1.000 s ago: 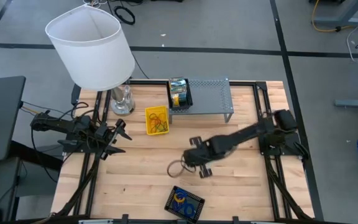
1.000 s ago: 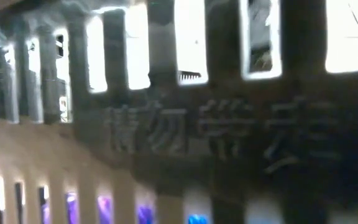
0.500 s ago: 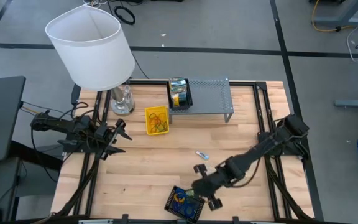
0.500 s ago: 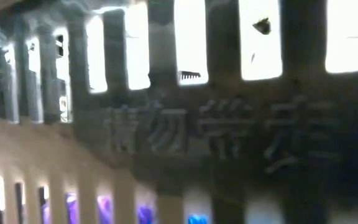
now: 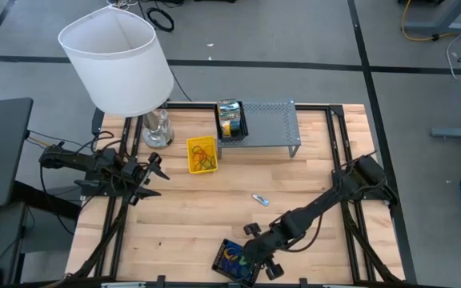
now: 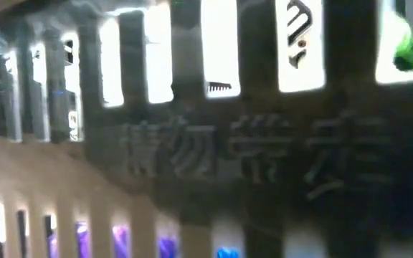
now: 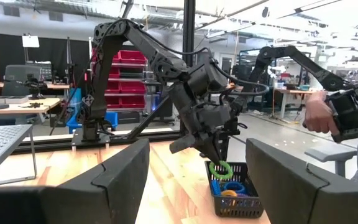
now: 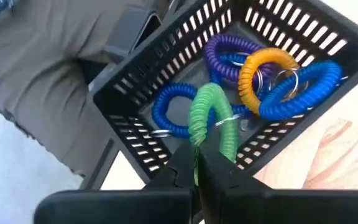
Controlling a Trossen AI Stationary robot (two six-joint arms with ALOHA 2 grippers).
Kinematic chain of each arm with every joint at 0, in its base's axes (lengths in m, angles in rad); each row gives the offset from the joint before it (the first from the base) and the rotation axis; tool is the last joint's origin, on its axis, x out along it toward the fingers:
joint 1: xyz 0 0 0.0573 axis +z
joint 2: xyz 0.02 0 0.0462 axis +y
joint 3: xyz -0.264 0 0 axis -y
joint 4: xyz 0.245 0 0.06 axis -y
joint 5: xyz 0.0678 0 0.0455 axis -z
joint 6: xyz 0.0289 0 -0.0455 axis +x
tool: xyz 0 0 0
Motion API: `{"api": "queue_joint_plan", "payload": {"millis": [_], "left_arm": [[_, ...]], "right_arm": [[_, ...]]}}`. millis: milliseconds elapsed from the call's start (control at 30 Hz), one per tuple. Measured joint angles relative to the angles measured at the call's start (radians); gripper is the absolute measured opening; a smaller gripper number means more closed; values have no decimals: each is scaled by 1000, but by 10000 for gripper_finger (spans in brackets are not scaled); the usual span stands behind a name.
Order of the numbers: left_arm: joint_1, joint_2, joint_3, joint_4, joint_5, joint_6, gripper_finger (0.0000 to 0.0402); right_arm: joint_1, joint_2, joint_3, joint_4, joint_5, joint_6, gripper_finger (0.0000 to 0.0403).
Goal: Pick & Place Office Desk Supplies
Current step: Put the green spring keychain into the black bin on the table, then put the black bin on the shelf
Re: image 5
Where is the black lamp cord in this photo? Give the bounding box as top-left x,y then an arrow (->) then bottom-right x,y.
170,70 -> 194,103

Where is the black aluminium table frame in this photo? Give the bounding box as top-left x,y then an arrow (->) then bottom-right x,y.
70,100 -> 407,288

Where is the yellow floor cable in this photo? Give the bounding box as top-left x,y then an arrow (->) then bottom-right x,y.
400,0 -> 461,43

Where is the white shade table lamp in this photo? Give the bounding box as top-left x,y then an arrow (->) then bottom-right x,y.
57,4 -> 175,150

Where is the small blue white tube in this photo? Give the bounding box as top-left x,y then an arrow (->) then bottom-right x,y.
251,193 -> 271,207

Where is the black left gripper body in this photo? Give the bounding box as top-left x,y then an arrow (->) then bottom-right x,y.
121,151 -> 163,207

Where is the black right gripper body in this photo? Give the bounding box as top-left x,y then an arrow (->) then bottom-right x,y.
241,222 -> 288,282

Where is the black coiled floor cable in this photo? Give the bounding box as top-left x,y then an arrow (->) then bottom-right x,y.
145,6 -> 175,33

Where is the black mesh plastic tray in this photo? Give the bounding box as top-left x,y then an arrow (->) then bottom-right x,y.
213,98 -> 251,142
210,238 -> 263,287

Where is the black rubber band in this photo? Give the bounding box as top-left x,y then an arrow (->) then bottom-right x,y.
193,150 -> 215,171

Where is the green blue card pack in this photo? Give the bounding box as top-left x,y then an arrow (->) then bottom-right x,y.
218,98 -> 243,123

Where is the grey perforated metal shelf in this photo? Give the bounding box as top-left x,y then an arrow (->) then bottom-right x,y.
214,99 -> 303,159

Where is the yellow plastic basket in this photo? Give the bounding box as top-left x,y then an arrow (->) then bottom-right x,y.
186,135 -> 219,175

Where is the dark side table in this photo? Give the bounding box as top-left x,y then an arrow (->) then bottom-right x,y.
0,202 -> 30,288

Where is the grey desk foot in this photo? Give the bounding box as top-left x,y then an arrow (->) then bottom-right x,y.
430,126 -> 461,141

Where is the grey desk frame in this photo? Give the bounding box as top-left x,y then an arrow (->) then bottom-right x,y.
398,0 -> 461,35

